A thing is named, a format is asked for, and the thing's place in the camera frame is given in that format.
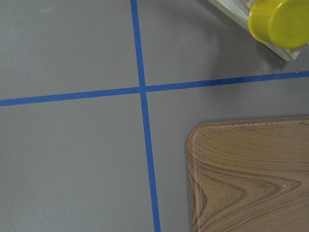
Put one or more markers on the brown wooden cutting board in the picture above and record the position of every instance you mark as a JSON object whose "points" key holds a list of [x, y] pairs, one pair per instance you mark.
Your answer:
{"points": [[250, 175]]}

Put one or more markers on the wooden drying rack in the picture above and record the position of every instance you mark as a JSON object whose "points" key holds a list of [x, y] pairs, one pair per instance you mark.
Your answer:
{"points": [[238, 10]]}

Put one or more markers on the yellow mug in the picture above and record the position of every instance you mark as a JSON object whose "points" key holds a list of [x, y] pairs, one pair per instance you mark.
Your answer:
{"points": [[283, 23]]}

